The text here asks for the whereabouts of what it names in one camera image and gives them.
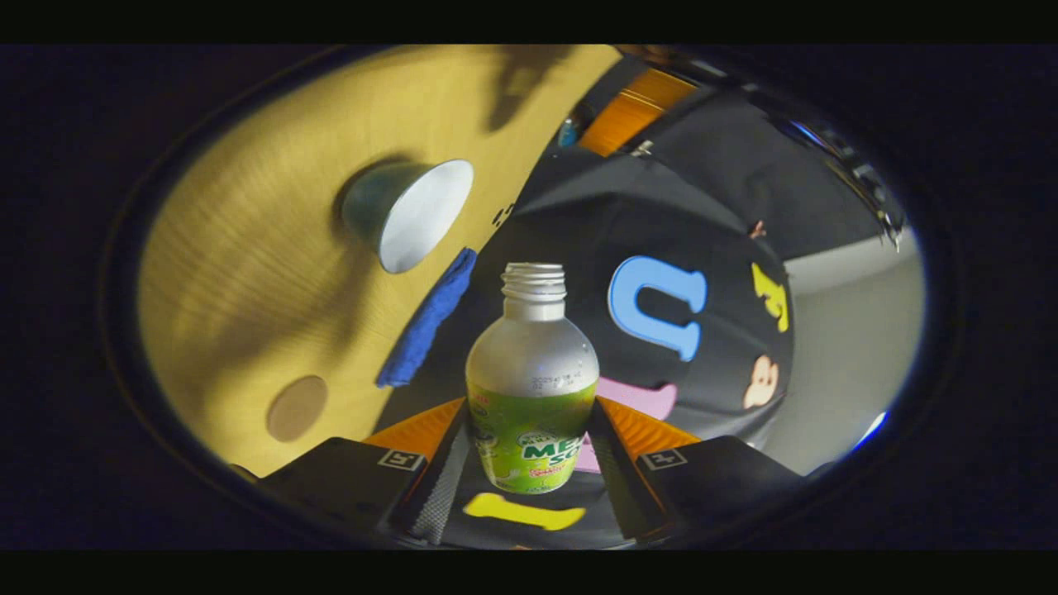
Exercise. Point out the white metal clip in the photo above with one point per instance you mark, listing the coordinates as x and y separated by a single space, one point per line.
642 149

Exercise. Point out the blue folded towel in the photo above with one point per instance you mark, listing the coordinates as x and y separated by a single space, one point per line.
426 322

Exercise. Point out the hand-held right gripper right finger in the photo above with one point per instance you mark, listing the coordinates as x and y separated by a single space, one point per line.
616 479

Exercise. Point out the black backdrop cloth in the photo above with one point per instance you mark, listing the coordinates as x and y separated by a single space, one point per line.
719 182

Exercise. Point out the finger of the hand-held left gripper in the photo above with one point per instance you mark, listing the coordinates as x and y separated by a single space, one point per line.
632 116

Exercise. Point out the round brown coaster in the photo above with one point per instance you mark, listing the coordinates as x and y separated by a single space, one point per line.
297 408

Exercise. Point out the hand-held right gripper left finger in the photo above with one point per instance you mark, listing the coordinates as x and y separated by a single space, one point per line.
438 487

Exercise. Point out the silver green water bottle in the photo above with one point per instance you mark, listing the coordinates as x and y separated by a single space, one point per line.
533 372

